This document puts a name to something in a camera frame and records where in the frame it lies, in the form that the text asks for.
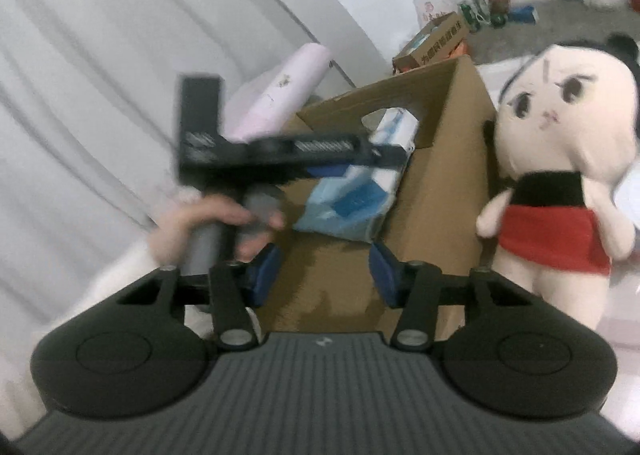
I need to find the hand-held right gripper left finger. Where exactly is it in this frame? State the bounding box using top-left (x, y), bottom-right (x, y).
top-left (116, 242), bottom-right (283, 351)

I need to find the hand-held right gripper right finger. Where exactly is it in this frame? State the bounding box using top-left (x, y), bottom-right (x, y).
top-left (369, 241), bottom-right (533, 352)

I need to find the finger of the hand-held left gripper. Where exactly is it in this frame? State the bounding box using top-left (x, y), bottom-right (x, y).
top-left (369, 144), bottom-right (407, 171)

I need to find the blue and white plastic packet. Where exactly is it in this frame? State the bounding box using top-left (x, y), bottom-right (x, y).
top-left (292, 168), bottom-right (406, 243)

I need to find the large cardboard box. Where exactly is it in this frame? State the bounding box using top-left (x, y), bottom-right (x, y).
top-left (255, 55), bottom-right (501, 336)

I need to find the person's left hand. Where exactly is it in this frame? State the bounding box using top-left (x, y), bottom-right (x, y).
top-left (150, 198), bottom-right (286, 267)

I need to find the light blue tissue box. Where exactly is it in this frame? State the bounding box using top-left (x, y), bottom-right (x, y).
top-left (362, 108), bottom-right (418, 161)

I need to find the pink balloon-print folding table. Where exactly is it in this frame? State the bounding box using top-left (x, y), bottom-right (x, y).
top-left (220, 42), bottom-right (333, 143)

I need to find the small printed cardboard box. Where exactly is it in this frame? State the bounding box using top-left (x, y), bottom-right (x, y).
top-left (392, 12), bottom-right (471, 73)

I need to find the white curtain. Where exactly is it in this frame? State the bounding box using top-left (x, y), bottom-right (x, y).
top-left (0, 0), bottom-right (391, 286)

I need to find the white plastic bag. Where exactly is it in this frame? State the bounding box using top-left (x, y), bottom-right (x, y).
top-left (412, 0), bottom-right (458, 31)

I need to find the green can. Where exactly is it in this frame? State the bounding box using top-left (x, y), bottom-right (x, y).
top-left (459, 0), bottom-right (482, 32)

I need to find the big-head doll in red skirt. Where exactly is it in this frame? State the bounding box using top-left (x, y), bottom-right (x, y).
top-left (475, 32), bottom-right (640, 331)

